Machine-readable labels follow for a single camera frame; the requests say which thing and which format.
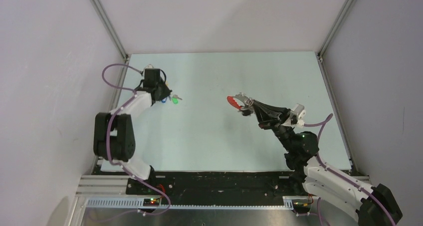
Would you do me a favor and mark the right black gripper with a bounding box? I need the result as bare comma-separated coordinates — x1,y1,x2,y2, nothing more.
250,99,295,152

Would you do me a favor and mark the red-handled metal key holder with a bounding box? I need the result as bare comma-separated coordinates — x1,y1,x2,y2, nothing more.
226,93,254,116

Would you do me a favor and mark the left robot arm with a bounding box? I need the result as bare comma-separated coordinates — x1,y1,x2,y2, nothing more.
93,65,172,194

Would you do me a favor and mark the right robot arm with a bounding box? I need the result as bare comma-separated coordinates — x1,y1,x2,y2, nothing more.
239,97,403,226

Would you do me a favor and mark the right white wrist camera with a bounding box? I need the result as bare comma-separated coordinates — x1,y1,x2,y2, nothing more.
288,104,306,128

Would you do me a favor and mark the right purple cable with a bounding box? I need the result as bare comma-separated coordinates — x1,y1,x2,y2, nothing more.
302,113,397,226

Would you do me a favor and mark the purple cable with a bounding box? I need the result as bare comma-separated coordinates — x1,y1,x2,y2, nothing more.
101,63,172,217
302,113,397,226

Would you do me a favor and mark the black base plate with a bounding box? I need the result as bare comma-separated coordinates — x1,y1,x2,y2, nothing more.
125,171,314,206

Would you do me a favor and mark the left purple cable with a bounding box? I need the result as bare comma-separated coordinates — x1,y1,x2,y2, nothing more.
101,63,172,217

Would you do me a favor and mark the right aluminium frame post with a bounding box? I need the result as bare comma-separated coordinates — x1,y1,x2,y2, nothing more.
317,0,357,63

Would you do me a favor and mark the aluminium frame post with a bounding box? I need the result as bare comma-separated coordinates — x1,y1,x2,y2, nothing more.
89,0,128,62
317,0,357,63

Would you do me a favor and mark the grey cable duct rail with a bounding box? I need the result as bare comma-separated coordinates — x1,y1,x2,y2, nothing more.
86,197,293,210

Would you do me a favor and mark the left aluminium frame post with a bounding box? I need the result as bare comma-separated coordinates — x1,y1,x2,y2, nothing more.
89,0,128,62

